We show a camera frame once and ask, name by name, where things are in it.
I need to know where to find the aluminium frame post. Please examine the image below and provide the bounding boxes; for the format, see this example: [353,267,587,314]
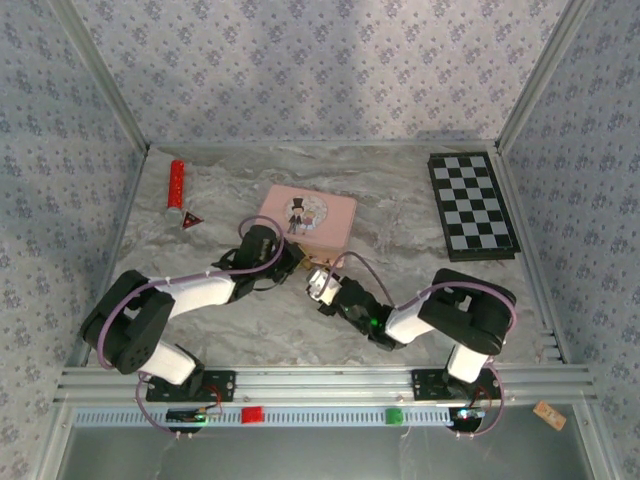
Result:
[495,0,599,153]
[48,0,152,152]

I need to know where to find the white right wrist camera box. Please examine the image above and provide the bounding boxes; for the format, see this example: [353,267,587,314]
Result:
[305,267,344,307]

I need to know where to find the aluminium side rail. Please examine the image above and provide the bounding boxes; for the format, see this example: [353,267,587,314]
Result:
[497,148,571,364]
[67,147,152,367]

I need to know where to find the pink tin box couple print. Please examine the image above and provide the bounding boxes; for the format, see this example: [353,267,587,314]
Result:
[257,183,359,262]

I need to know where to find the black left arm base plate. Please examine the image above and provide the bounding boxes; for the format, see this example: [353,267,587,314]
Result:
[145,369,237,403]

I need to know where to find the grey slotted cable duct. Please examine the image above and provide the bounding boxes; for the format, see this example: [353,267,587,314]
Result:
[69,405,542,429]

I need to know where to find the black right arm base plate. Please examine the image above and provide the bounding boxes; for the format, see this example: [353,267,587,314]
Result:
[410,368,504,402]

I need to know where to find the aluminium extrusion rail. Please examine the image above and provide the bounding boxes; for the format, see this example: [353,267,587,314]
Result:
[53,364,599,406]

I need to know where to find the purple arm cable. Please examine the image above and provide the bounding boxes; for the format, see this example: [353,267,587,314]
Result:
[323,251,518,442]
[98,214,287,441]

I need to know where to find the red glitter tube silver cap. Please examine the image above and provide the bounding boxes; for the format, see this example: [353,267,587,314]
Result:
[163,158,188,226]

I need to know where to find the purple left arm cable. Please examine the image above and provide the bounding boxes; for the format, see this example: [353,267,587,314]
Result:
[98,214,287,441]

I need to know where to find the small circuit board with led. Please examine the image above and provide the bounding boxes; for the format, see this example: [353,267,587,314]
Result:
[165,406,224,424]
[449,406,487,424]

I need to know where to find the grey metal sheet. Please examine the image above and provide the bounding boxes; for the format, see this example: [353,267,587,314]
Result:
[59,425,599,480]

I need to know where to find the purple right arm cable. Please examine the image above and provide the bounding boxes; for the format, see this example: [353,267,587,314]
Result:
[323,251,518,442]

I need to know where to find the black grey chessboard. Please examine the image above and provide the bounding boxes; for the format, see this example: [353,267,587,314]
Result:
[427,152,522,263]

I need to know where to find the orange paper tag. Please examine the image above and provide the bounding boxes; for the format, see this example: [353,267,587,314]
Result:
[531,400,568,432]

